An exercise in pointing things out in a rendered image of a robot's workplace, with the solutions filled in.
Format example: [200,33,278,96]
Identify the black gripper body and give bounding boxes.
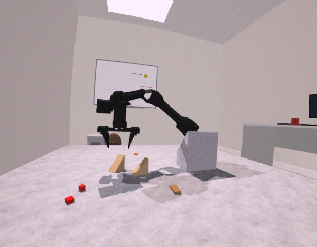
[97,114,140,134]

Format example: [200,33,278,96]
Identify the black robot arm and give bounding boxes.
[96,89,199,136]

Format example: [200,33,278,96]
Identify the orange rectangular block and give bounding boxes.
[170,185,181,194]

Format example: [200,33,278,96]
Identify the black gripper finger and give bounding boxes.
[100,133,109,148]
[128,134,137,148]

